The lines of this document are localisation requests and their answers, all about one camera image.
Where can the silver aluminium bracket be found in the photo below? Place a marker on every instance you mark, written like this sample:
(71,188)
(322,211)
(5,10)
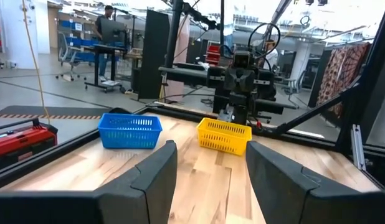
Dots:
(357,146)

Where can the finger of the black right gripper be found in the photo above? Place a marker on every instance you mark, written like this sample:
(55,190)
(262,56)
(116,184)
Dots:
(235,85)
(245,85)

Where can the yellow plastic basket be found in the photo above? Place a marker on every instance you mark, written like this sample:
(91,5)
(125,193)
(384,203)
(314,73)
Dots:
(223,140)

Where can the grey desk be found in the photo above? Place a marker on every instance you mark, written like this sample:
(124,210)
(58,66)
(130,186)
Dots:
(275,107)

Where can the grey office chair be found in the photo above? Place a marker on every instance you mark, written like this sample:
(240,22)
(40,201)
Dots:
(66,53)

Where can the black monitor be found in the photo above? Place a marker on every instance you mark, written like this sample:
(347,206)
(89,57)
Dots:
(113,31)

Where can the black standing desk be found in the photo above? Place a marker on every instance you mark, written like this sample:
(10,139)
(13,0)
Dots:
(105,48)

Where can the blue plastic basket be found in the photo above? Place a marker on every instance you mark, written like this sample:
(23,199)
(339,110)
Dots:
(130,137)

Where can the grey side table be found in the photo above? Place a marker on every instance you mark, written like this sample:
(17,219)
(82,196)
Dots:
(186,74)

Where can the grey slanted beam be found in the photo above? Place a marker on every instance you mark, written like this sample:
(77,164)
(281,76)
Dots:
(278,15)

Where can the person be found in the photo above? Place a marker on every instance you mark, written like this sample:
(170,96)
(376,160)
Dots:
(270,54)
(100,28)

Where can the striped hazard tape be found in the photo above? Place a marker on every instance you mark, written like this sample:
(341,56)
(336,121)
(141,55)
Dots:
(55,117)

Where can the black articulated mount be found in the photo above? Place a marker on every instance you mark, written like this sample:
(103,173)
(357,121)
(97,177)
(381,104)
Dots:
(200,17)

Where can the small red tag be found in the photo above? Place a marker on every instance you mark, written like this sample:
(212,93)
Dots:
(258,124)

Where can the black divider panel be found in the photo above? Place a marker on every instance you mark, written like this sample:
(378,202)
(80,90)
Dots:
(153,56)

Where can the black support beam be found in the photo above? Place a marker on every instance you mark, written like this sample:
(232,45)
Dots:
(304,116)

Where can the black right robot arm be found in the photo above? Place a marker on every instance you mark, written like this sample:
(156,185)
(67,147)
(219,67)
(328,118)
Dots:
(239,107)

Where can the black rig upright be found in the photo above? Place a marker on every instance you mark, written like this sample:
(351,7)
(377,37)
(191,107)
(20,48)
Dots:
(376,77)

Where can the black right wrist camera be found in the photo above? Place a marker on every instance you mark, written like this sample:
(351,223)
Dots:
(242,59)

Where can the red black power station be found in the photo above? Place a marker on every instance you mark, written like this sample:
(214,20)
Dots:
(18,143)

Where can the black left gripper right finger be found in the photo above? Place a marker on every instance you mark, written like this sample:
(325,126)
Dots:
(289,202)

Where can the black stand pole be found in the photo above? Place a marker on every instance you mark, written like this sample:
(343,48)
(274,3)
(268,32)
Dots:
(173,34)

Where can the thin black pole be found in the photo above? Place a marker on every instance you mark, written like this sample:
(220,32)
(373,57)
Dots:
(222,21)

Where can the patterned hanging cloth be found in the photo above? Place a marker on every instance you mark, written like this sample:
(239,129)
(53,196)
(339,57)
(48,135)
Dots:
(342,74)

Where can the blue shelf bins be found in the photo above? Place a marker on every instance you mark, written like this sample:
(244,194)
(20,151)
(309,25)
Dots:
(77,40)

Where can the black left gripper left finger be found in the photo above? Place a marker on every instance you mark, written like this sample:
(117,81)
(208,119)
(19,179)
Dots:
(133,205)

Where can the black table frame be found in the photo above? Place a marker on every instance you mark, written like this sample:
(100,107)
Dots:
(40,158)

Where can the red storage bins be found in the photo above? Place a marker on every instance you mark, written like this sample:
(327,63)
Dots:
(213,54)

